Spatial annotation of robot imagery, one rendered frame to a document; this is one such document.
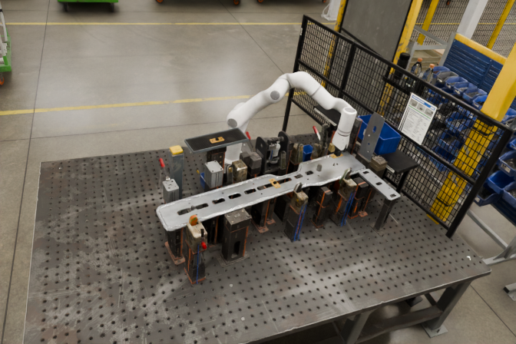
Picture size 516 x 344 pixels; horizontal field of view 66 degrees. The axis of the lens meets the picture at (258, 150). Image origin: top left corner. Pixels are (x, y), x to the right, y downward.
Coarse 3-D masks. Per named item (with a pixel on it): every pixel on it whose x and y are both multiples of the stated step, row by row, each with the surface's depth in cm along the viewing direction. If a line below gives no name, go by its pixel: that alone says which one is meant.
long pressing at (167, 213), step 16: (320, 160) 264; (336, 160) 266; (352, 160) 269; (272, 176) 245; (288, 176) 247; (304, 176) 249; (320, 176) 251; (336, 176) 253; (208, 192) 226; (224, 192) 228; (240, 192) 230; (256, 192) 231; (272, 192) 233; (288, 192) 236; (160, 208) 212; (176, 208) 213; (208, 208) 216; (224, 208) 217; (240, 208) 220; (176, 224) 204
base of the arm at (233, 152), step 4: (236, 144) 279; (240, 144) 282; (228, 148) 282; (232, 148) 281; (236, 148) 282; (240, 148) 286; (228, 152) 284; (232, 152) 283; (236, 152) 284; (240, 152) 297; (228, 156) 286; (232, 156) 285; (236, 156) 287; (228, 160) 287; (232, 160) 288
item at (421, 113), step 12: (420, 96) 257; (408, 108) 267; (420, 108) 260; (432, 108) 252; (408, 120) 269; (420, 120) 261; (432, 120) 254; (408, 132) 272; (420, 132) 264; (420, 144) 266
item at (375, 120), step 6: (372, 114) 259; (378, 114) 255; (372, 120) 260; (378, 120) 256; (384, 120) 251; (372, 126) 261; (378, 126) 257; (366, 132) 267; (372, 132) 262; (378, 132) 258; (366, 138) 268; (372, 138) 263; (378, 138) 259; (366, 144) 269; (372, 144) 264; (360, 150) 276; (366, 150) 271; (372, 150) 266; (366, 156) 272
